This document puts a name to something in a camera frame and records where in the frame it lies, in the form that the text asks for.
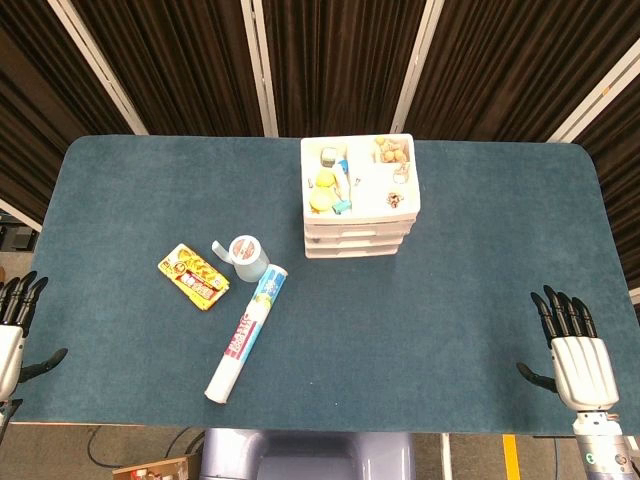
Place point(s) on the black equipment on floor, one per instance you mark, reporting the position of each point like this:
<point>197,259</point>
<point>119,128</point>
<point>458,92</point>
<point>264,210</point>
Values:
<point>15,237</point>

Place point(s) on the brown cardboard box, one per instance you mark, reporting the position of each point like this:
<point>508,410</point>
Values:
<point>152,470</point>

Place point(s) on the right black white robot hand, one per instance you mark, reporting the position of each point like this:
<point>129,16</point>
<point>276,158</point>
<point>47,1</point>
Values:
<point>582,370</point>

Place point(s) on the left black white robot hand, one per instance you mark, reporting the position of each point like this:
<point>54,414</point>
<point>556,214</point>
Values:
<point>10,360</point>

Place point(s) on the yellow snack packet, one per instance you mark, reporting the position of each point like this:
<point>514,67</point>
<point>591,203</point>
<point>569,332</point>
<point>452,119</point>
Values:
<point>194,276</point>

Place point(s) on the teal plastic clip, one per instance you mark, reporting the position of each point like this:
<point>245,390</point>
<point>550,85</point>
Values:
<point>341,207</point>

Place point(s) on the small brown trinket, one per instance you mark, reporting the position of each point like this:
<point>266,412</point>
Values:
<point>393,199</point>

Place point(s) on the large yellow round disc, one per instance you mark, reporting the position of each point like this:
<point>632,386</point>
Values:
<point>320,200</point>

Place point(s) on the blue white small tube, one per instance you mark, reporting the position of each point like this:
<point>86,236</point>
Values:
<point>343,177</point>

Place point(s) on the light blue cup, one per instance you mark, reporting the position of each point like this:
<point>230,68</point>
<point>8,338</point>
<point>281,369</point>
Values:
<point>247,260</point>

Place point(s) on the small grey green tape roll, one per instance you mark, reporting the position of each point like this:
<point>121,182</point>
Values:
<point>328,156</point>

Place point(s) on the white metal frame post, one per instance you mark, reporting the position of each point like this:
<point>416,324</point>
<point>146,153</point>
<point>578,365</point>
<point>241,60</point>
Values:
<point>100,70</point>
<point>415,70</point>
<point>20,215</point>
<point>595,97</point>
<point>261,70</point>

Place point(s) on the dark brown curtain panel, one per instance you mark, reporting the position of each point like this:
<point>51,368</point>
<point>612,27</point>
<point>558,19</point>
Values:
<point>35,100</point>
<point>175,65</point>
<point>340,65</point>
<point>510,65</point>

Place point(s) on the white toothpaste tube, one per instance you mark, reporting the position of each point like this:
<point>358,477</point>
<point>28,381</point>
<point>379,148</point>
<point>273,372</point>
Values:
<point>245,335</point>

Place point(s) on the lavender robot torso base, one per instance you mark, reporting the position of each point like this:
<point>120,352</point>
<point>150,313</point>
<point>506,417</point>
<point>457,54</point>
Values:
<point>305,455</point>

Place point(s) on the small yellow round disc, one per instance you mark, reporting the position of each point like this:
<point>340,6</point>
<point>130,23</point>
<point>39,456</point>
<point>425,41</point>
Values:
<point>325,178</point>

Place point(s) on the white drawer organizer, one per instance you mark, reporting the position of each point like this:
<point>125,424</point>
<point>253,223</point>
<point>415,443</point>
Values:
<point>360,200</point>

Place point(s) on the blue felt table mat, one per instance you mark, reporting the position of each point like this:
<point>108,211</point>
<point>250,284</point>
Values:
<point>375,325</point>

